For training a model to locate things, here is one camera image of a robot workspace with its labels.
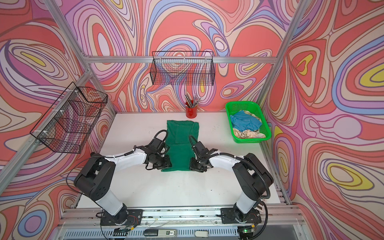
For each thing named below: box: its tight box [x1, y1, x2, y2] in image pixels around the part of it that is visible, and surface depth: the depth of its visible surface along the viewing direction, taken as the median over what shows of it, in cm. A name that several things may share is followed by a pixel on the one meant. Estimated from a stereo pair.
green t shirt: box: [161, 120, 199, 172], surface depth 107 cm
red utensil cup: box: [185, 106, 198, 119], surface depth 116 cm
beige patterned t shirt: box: [233, 110, 267, 139], surface depth 103 cm
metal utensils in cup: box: [184, 93, 201, 108], surface depth 114 cm
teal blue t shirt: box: [230, 110, 262, 132], surface depth 107 cm
